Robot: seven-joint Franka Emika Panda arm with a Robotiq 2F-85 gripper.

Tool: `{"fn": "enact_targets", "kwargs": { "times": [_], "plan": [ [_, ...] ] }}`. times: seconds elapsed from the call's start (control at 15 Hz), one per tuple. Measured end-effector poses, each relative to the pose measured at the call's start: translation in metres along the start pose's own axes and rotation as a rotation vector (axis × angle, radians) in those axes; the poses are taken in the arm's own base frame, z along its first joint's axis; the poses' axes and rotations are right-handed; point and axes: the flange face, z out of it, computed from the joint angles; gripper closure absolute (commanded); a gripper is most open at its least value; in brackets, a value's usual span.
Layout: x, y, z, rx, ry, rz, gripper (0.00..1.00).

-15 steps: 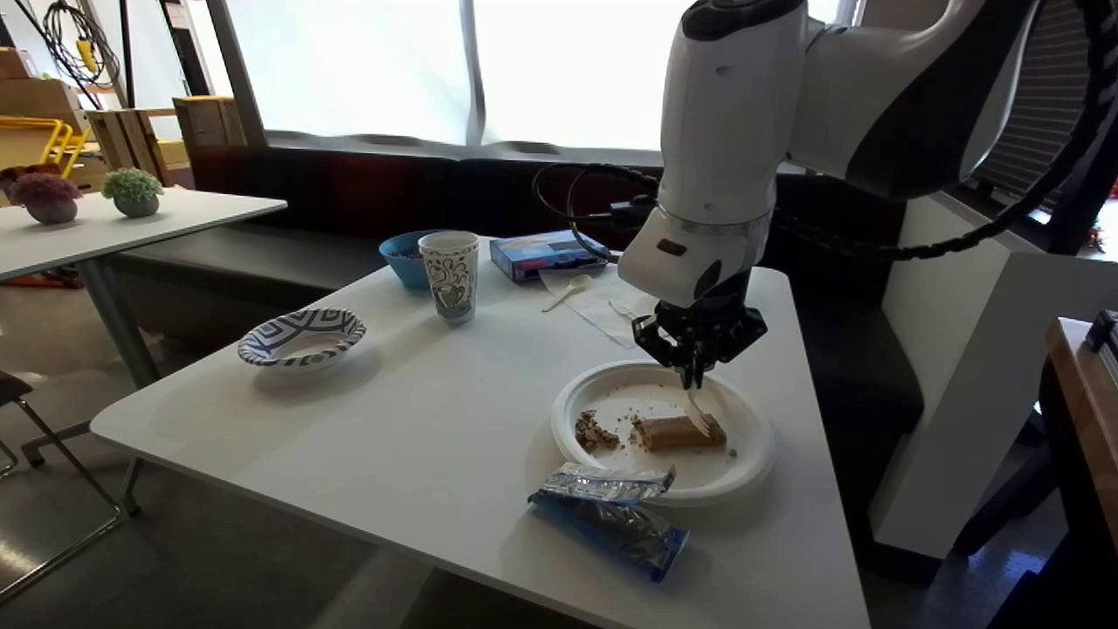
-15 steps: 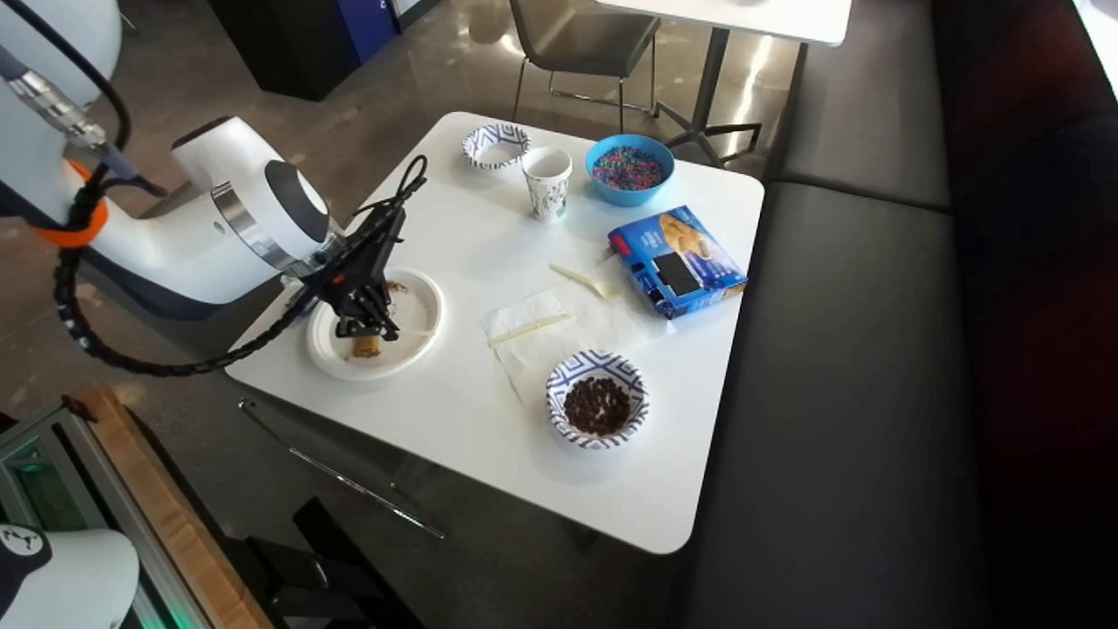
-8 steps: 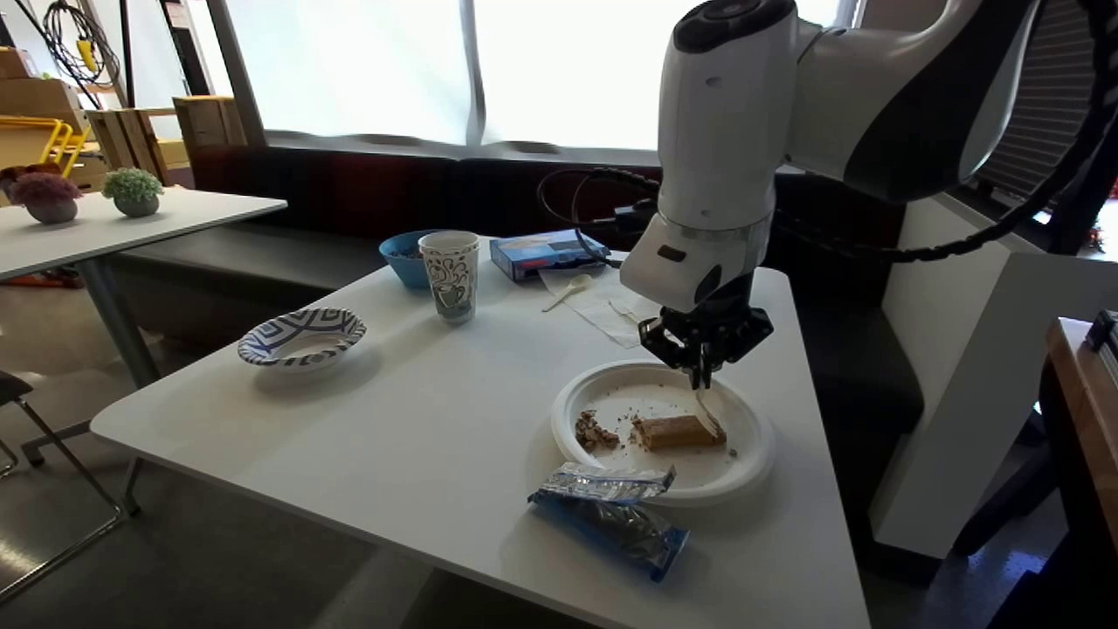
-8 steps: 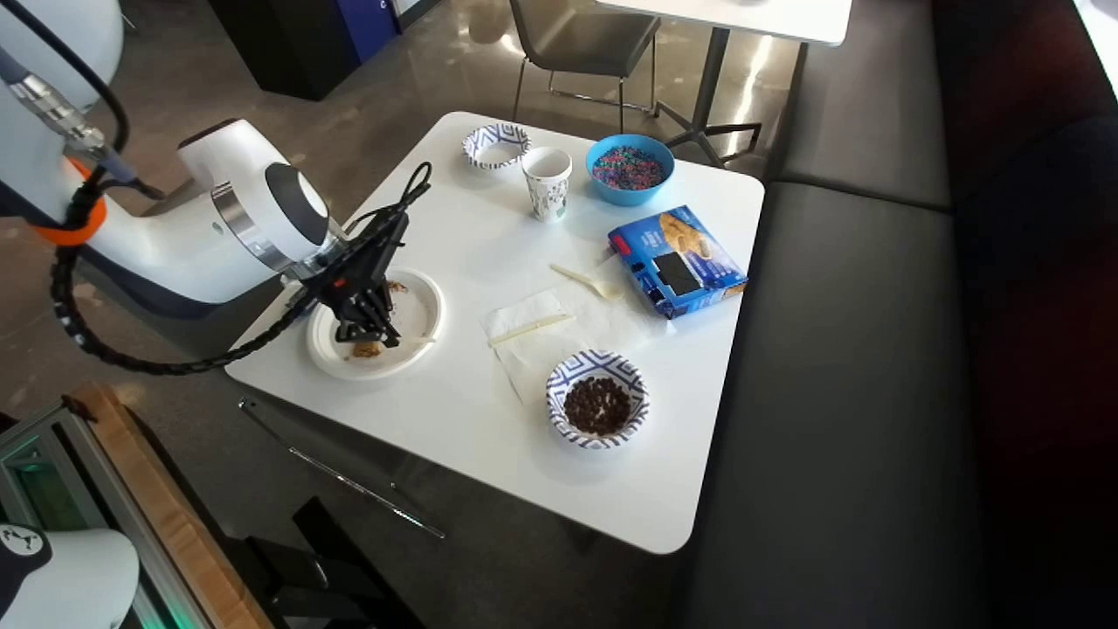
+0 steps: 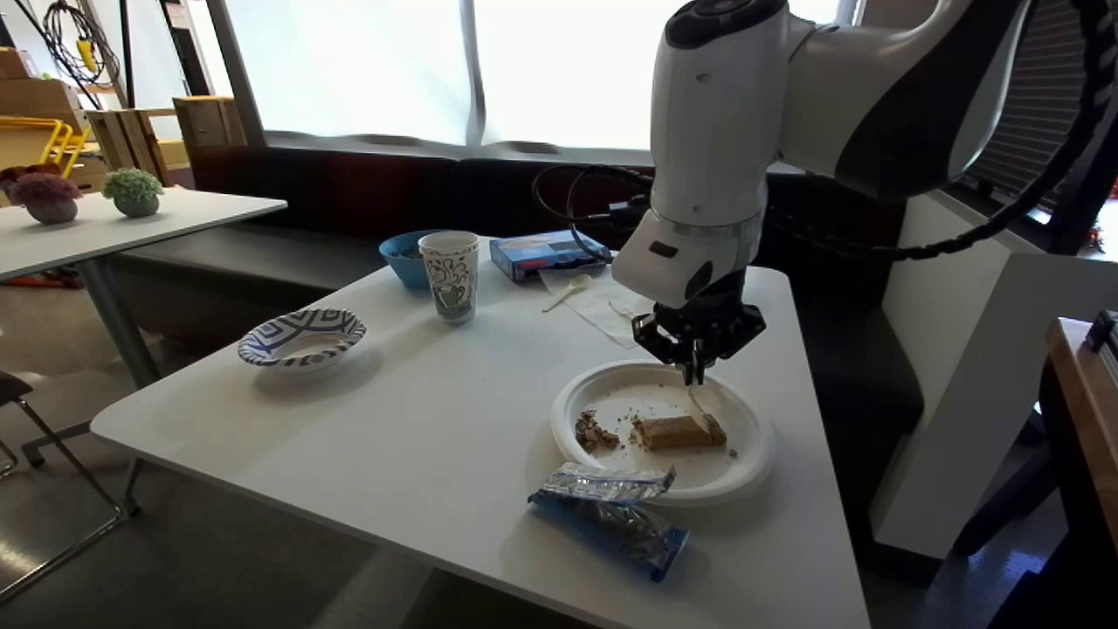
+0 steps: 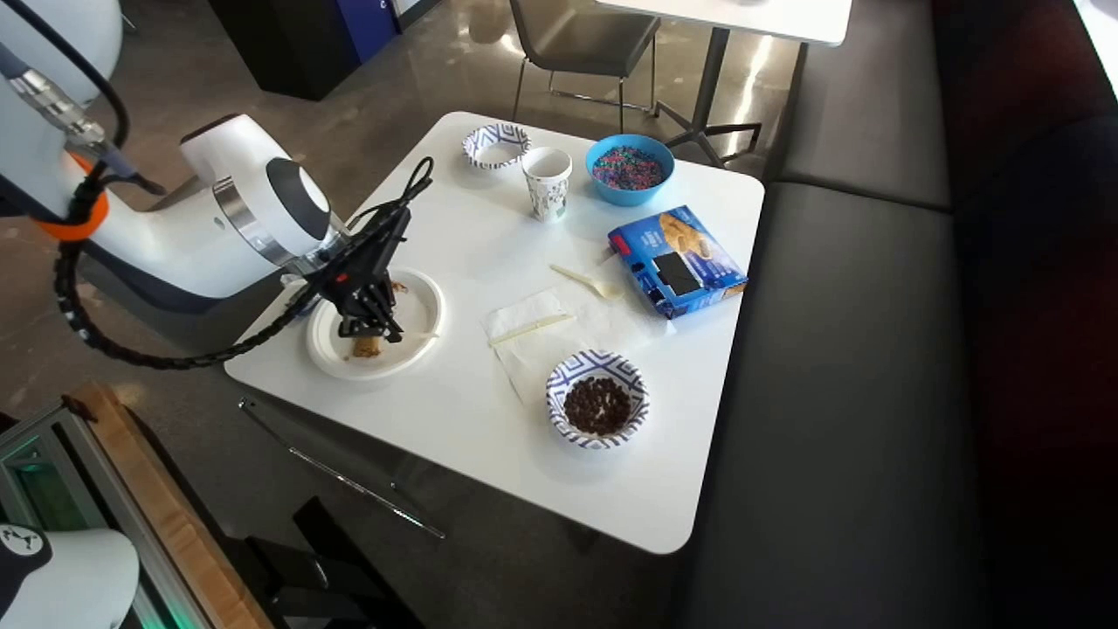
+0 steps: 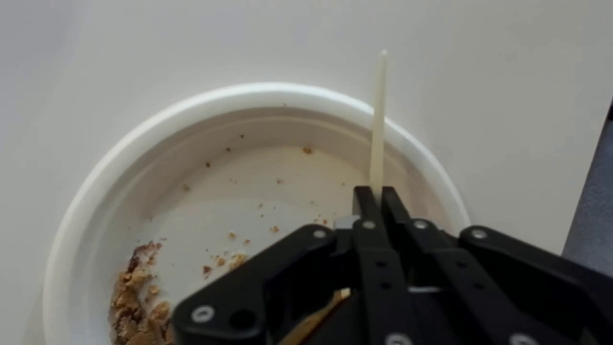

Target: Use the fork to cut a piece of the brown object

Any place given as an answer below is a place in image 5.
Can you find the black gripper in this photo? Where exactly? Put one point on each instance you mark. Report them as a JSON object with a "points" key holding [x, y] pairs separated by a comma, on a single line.
{"points": [[702, 320]]}

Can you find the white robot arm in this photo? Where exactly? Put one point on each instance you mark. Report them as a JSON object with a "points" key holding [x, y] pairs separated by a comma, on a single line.
{"points": [[744, 115]]}

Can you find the brown crumbled bar piece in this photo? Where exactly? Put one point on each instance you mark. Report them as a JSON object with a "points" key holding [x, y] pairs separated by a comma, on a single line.
{"points": [[596, 435]]}

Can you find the brown granola bar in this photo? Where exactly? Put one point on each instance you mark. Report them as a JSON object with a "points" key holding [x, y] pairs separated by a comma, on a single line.
{"points": [[677, 435]]}

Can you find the cream plastic knife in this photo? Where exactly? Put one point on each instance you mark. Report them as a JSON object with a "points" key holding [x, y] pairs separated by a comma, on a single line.
{"points": [[631, 314]]}

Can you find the white paper napkin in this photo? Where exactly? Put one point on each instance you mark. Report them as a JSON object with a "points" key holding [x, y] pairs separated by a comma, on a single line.
{"points": [[596, 308]]}

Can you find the white paper plate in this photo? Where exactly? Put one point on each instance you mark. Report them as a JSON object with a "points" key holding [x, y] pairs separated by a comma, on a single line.
{"points": [[651, 473]]}

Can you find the cream plastic spoon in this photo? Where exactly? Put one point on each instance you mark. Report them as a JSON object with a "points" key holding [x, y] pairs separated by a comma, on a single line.
{"points": [[563, 293]]}

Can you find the blue snack wrapper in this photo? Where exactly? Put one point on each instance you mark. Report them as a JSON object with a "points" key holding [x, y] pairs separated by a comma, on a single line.
{"points": [[616, 527]]}

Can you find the blue box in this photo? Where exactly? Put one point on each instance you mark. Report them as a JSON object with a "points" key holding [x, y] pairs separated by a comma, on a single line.
{"points": [[544, 254]]}

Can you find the printed paper cup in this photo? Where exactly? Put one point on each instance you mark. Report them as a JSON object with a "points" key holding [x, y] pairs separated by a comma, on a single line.
{"points": [[451, 276]]}

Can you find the black bench seat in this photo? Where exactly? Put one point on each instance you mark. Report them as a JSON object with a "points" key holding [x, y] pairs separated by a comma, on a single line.
{"points": [[349, 197]]}

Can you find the wooden desk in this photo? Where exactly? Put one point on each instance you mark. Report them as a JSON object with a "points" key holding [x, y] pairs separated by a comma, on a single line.
{"points": [[1089, 407]]}

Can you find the empty blue patterned paper bowl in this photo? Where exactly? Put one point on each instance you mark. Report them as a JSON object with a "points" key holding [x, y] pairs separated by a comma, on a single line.
{"points": [[301, 338]]}

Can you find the black device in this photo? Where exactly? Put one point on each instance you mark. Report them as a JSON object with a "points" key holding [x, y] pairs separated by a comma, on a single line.
{"points": [[1101, 329]]}

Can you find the dark framed window blind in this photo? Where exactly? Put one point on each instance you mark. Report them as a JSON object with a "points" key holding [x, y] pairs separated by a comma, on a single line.
{"points": [[1052, 80]]}

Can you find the wooden crate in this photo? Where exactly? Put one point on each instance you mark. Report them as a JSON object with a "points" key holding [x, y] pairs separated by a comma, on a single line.
{"points": [[128, 141], [209, 128]]}

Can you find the white side table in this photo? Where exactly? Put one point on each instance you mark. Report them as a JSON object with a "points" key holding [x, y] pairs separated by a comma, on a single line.
{"points": [[142, 227]]}

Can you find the green ball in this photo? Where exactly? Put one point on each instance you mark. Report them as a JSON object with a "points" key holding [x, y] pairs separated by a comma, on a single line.
{"points": [[135, 192]]}

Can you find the purple flower pot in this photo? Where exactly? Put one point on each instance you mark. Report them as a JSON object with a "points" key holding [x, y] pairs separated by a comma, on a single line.
{"points": [[51, 197]]}

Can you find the yellow cart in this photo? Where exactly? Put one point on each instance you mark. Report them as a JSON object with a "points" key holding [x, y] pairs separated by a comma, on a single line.
{"points": [[47, 141]]}

